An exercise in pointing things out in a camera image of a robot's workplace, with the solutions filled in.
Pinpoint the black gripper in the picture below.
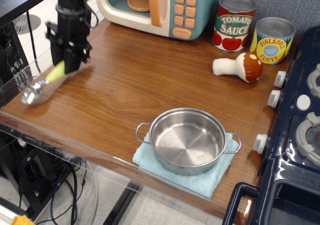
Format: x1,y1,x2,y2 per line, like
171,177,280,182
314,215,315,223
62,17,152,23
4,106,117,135
45,6,92,74

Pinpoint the yellow-handled metal spoon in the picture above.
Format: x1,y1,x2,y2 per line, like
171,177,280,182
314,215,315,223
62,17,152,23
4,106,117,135
20,60,80,107

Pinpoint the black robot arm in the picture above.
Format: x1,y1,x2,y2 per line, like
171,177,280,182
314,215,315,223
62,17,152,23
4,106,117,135
46,0,92,74

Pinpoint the orange microwave turntable plate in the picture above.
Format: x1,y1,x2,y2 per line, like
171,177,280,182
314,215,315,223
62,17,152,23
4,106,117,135
127,0,150,12

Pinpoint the toy microwave oven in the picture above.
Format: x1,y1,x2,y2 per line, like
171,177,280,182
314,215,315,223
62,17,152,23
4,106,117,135
97,0,218,41

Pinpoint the round floor vent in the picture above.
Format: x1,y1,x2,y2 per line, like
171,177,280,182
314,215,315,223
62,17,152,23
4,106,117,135
12,14,41,35

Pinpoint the black desk at left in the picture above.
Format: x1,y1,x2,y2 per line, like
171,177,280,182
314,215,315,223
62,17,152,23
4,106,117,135
0,0,43,28

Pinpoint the stainless steel pot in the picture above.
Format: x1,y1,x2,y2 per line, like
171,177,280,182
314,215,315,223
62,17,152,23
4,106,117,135
145,107,242,176

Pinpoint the table leg base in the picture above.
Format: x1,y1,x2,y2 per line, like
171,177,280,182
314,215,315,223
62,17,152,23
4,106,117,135
103,181,144,225

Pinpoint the tomato sauce can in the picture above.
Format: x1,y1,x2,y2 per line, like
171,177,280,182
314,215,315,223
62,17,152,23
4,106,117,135
212,0,257,52

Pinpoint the plush mushroom toy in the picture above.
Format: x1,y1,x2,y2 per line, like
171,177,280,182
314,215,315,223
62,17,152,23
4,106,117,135
212,52,263,84

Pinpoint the light blue cloth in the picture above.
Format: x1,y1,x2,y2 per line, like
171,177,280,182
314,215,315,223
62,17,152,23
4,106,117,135
132,133,235,200

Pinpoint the pineapple slices can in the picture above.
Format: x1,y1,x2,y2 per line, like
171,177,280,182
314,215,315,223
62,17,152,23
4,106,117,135
250,17,296,65

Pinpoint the white stove knob middle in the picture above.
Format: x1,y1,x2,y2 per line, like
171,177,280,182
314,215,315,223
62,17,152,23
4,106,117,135
267,90,281,109

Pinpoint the white stove knob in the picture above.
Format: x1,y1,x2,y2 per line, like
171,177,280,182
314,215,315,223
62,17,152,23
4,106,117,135
253,134,268,155
267,90,281,109
274,71,287,89

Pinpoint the white stove knob lower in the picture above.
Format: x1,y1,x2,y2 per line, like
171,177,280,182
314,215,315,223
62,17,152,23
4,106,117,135
253,134,268,155

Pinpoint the white stove knob upper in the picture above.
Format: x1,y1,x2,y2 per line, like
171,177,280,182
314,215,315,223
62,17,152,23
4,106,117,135
274,71,287,89

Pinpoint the dark blue toy stove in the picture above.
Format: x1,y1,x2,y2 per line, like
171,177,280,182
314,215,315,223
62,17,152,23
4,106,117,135
223,26,320,225

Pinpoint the blue cable on floor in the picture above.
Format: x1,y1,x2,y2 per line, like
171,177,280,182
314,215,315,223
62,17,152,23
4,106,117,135
49,162,78,225

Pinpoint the black cable on floor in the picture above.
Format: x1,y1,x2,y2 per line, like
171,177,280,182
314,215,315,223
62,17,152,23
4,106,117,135
34,159,88,225

